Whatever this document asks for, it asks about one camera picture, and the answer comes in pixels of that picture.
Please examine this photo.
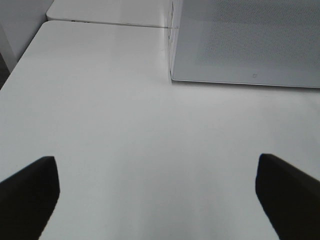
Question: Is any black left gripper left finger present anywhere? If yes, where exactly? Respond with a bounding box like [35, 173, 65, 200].
[0, 156, 60, 240]

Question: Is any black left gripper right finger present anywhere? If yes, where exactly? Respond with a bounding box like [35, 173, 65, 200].
[255, 153, 320, 240]

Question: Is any white microwave door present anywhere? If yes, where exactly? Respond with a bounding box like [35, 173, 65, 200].
[172, 0, 320, 88]

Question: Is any white microwave oven body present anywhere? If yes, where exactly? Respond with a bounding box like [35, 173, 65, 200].
[167, 0, 183, 78]

